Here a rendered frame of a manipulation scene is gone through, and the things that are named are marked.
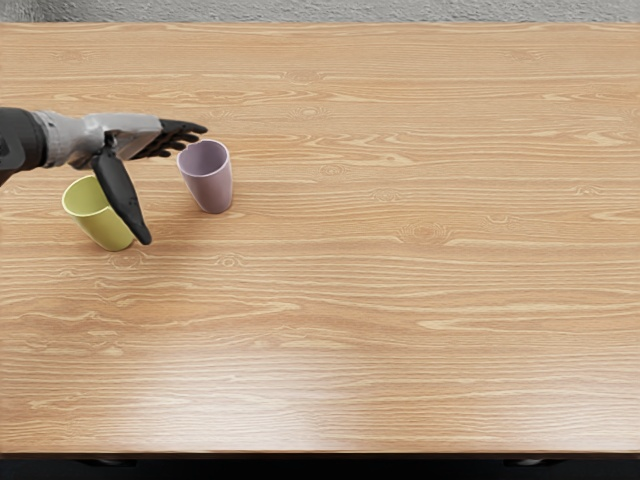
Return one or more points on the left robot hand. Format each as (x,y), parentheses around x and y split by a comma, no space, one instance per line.
(120,132)

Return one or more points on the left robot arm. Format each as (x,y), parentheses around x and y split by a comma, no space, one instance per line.
(19,140)

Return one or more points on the yellow-green cup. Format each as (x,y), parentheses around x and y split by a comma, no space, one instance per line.
(95,220)

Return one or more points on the lilac cup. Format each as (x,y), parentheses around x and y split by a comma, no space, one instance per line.
(210,180)

